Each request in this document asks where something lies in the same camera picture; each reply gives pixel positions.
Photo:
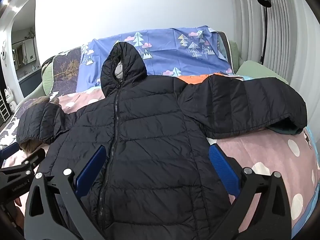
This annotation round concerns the dark deer-print blanket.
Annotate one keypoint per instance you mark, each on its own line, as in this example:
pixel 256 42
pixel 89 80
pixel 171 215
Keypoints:
pixel 59 76

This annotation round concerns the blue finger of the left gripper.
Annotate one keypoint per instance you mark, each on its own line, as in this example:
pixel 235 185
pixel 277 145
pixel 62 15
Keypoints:
pixel 10 150

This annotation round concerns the pink polka-dot bed cover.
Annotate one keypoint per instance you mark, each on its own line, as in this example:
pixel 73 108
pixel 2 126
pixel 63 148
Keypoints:
pixel 294 156

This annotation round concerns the black floor lamp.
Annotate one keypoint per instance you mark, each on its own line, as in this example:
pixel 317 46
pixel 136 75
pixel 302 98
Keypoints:
pixel 266 4

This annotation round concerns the white lucky cat figurine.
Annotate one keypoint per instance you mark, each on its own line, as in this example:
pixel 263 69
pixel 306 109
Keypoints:
pixel 10 99

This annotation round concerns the grey curtain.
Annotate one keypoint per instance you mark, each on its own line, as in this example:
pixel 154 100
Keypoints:
pixel 292 49

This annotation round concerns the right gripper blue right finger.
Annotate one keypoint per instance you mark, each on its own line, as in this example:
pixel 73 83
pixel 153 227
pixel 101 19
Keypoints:
pixel 271 219

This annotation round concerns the green sofa cushion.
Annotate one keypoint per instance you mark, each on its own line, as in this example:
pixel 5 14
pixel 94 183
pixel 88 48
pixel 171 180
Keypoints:
pixel 249 69

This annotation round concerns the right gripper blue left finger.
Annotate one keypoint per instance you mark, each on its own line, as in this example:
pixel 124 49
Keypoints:
pixel 54 209

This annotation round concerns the black puffer hooded jacket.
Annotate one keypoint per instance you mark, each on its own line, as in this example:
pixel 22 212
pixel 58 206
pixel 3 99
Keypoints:
pixel 157 181

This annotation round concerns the blue tree-print sheet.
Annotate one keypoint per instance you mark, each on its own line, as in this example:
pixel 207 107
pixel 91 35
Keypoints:
pixel 170 52

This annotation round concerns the orange puffer jacket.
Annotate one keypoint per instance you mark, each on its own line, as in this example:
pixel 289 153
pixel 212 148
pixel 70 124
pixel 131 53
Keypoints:
pixel 195 79

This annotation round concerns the person's left hand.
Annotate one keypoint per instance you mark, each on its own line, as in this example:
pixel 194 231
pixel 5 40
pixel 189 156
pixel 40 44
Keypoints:
pixel 20 216

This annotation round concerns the dark green fleece garment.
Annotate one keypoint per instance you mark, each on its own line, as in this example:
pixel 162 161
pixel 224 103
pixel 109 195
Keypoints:
pixel 286 131

